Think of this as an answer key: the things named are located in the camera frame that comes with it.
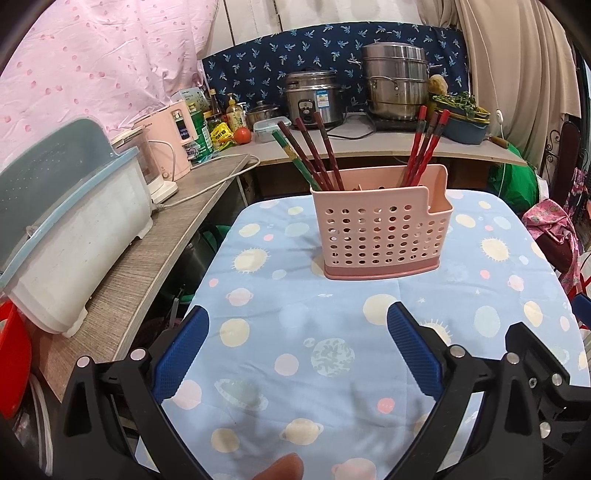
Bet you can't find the amber sauce bottle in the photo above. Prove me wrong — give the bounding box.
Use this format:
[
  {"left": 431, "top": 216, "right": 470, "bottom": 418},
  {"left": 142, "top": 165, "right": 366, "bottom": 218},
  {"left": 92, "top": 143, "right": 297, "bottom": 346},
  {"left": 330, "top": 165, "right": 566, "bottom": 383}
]
[{"left": 225, "top": 93, "right": 245, "bottom": 131}]

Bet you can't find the person's left hand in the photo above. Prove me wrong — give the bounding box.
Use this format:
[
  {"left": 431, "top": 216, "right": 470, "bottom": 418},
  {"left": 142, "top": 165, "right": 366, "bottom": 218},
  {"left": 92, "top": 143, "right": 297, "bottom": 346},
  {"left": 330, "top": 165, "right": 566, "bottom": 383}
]
[{"left": 257, "top": 452, "right": 306, "bottom": 480}]

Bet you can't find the stacked steel steamer pot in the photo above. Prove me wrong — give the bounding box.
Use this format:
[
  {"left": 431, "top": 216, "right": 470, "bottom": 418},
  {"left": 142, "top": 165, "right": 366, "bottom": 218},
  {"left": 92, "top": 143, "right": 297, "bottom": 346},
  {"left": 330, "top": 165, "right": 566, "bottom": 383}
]
[{"left": 361, "top": 42, "right": 430, "bottom": 121}]

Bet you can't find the pink perforated utensil basket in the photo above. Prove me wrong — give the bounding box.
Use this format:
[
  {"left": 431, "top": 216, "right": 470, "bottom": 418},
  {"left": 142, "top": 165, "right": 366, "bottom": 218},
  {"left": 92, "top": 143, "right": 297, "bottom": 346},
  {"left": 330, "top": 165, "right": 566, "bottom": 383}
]
[{"left": 310, "top": 164, "right": 454, "bottom": 281}]

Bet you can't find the bright red chopstick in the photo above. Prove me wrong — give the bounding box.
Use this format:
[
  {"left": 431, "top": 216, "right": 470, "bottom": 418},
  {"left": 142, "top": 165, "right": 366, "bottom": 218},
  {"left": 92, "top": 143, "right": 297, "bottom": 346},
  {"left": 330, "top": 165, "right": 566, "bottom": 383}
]
[
  {"left": 413, "top": 109, "right": 451, "bottom": 188},
  {"left": 401, "top": 105, "right": 428, "bottom": 188}
]

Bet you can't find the yellow snack packet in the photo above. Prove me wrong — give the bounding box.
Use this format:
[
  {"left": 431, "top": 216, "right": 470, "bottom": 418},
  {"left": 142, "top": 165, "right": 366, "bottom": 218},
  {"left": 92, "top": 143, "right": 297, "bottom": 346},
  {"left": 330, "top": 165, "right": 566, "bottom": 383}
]
[{"left": 211, "top": 122, "right": 234, "bottom": 151}]

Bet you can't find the pink patterned cloth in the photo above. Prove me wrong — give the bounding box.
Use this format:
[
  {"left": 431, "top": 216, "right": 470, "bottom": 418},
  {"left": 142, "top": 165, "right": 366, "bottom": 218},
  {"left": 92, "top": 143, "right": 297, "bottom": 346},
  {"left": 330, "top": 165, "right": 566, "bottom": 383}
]
[{"left": 522, "top": 198, "right": 583, "bottom": 287}]

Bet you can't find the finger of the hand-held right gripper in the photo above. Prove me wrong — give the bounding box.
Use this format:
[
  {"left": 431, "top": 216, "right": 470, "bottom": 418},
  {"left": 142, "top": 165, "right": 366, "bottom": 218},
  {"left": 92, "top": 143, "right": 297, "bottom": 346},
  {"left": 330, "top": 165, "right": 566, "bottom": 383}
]
[
  {"left": 505, "top": 322, "right": 591, "bottom": 404},
  {"left": 573, "top": 293, "right": 591, "bottom": 330}
]

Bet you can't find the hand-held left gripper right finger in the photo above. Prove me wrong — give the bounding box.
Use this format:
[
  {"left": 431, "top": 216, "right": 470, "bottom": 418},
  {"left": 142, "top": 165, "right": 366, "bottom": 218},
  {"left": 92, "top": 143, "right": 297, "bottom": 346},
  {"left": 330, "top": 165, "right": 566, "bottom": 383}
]
[{"left": 387, "top": 302, "right": 550, "bottom": 480}]

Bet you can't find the white cable with switch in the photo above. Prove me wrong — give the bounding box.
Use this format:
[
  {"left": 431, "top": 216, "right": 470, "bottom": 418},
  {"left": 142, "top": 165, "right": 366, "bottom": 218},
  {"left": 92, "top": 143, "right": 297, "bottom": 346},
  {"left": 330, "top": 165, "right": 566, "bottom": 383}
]
[{"left": 475, "top": 0, "right": 506, "bottom": 127}]

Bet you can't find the green chopstick gold band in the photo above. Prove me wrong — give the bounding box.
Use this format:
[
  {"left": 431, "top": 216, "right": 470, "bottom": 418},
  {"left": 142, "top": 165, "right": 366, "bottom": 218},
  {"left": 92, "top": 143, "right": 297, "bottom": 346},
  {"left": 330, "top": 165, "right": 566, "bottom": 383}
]
[{"left": 272, "top": 130, "right": 321, "bottom": 191}]

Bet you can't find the green tin can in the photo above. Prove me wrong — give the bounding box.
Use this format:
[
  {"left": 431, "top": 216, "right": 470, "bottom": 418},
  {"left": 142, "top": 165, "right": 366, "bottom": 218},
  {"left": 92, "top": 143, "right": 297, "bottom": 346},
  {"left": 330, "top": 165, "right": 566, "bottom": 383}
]
[{"left": 189, "top": 110, "right": 217, "bottom": 164}]

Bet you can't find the beige curtain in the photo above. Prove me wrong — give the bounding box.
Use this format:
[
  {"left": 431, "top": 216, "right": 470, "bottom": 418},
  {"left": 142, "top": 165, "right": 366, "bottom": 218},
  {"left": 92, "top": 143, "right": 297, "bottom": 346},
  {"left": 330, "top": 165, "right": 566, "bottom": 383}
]
[{"left": 455, "top": 0, "right": 583, "bottom": 121}]

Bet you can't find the clear plastic food container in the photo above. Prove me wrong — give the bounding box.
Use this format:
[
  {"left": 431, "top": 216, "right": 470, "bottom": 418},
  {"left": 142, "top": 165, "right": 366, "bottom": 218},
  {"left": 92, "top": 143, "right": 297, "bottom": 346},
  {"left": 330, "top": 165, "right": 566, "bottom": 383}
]
[{"left": 253, "top": 117, "right": 293, "bottom": 143}]

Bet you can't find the small steel lidded pot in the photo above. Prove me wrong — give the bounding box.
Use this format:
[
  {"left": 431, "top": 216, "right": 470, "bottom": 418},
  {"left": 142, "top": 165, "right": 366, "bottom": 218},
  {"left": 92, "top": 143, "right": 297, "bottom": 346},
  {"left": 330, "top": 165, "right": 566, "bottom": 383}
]
[{"left": 247, "top": 102, "right": 280, "bottom": 127}]

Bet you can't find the green and white carton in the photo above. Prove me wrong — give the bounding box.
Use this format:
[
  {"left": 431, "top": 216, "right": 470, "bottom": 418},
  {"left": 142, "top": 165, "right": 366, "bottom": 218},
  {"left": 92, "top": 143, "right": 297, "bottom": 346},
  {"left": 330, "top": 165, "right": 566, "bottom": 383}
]
[{"left": 172, "top": 87, "right": 208, "bottom": 112}]

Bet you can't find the white dish drainer box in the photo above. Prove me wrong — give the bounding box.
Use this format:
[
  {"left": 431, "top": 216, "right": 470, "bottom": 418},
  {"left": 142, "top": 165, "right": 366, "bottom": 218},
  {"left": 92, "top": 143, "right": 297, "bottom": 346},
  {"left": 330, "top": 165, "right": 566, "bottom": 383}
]
[{"left": 0, "top": 117, "right": 155, "bottom": 337}]

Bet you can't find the red plastic bin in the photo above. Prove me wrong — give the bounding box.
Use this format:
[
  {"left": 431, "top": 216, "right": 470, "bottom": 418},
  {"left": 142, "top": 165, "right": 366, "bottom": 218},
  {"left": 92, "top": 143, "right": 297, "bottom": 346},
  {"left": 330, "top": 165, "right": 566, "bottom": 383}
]
[{"left": 0, "top": 300, "right": 33, "bottom": 418}]

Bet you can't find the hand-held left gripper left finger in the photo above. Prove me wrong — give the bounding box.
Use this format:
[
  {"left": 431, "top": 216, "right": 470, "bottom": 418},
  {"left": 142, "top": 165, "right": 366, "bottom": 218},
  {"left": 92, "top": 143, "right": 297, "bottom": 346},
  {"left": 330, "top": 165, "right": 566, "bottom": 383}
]
[{"left": 58, "top": 305, "right": 211, "bottom": 480}]

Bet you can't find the black induction cooker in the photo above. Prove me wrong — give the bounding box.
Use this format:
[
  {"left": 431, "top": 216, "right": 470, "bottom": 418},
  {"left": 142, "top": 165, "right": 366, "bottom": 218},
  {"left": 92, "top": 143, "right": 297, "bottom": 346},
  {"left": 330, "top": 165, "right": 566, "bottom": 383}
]
[{"left": 367, "top": 113, "right": 437, "bottom": 132}]

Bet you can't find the pink dotted cloth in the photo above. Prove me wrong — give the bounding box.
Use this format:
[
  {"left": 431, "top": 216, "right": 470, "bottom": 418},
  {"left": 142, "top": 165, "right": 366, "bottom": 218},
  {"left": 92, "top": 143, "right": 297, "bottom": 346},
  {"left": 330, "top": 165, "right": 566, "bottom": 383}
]
[{"left": 0, "top": 0, "right": 222, "bottom": 153}]

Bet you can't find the steel rice cooker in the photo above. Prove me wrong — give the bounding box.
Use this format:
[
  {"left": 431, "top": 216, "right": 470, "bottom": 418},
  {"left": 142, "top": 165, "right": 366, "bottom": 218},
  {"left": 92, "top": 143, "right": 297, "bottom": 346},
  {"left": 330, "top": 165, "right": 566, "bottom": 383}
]
[{"left": 283, "top": 69, "right": 345, "bottom": 130}]

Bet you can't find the navy floral cloth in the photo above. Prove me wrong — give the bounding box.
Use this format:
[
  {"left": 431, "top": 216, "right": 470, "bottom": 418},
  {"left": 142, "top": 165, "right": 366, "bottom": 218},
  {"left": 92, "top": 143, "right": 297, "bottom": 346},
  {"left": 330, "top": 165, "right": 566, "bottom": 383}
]
[{"left": 202, "top": 25, "right": 469, "bottom": 114}]

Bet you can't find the dark ornate chair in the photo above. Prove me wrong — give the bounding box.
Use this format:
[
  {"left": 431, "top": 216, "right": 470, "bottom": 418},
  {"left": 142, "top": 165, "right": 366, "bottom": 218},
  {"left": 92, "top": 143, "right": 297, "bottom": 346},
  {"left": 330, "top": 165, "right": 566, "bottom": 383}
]
[{"left": 545, "top": 115, "right": 583, "bottom": 195}]

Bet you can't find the wooden counter shelf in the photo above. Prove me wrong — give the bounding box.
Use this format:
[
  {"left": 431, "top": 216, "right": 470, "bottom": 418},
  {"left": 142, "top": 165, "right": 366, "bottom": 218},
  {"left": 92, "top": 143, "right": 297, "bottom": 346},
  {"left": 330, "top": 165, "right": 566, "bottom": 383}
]
[{"left": 28, "top": 111, "right": 527, "bottom": 402}]

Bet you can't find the white countertop appliance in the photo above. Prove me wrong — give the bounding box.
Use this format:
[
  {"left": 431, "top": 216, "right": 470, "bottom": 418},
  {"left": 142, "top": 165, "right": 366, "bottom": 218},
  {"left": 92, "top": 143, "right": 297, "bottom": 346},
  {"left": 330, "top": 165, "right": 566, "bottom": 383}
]
[{"left": 111, "top": 129, "right": 180, "bottom": 204}]

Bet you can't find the blue planet-print tablecloth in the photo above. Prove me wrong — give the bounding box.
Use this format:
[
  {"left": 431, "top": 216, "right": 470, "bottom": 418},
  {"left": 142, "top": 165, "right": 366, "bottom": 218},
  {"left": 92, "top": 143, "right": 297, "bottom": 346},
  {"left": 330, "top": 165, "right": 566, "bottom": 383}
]
[{"left": 159, "top": 187, "right": 589, "bottom": 480}]

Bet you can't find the green bag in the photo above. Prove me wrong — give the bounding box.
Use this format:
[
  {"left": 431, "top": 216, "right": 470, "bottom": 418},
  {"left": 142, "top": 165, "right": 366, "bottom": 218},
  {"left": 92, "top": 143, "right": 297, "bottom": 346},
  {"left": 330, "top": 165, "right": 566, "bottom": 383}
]
[{"left": 489, "top": 143, "right": 539, "bottom": 204}]

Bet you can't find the blue planter basin with greens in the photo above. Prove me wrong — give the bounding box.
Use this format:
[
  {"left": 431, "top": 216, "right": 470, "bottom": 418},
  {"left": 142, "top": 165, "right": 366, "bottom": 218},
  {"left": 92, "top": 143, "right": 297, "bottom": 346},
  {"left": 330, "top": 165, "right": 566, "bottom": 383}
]
[{"left": 434, "top": 92, "right": 491, "bottom": 144}]

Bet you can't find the white power cord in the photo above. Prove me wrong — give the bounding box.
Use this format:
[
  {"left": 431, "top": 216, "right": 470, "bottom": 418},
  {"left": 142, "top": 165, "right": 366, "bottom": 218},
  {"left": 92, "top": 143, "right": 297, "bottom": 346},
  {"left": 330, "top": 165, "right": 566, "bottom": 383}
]
[{"left": 152, "top": 154, "right": 262, "bottom": 215}]

